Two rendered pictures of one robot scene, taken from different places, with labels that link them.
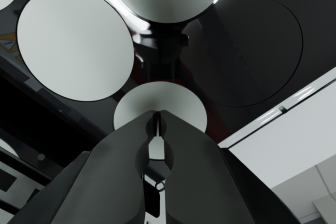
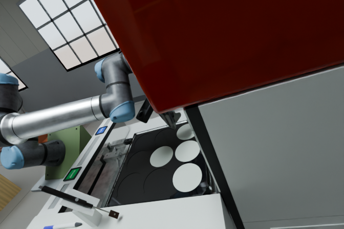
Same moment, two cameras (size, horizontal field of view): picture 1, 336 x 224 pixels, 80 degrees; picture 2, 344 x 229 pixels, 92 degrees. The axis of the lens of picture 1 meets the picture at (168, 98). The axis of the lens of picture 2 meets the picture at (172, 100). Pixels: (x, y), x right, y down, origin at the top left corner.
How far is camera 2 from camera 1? 0.59 m
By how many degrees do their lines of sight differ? 51
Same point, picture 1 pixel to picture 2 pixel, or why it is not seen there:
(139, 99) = (186, 137)
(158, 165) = not seen: hidden behind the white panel
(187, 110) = (180, 132)
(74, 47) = (187, 151)
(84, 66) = (189, 147)
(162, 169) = not seen: hidden behind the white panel
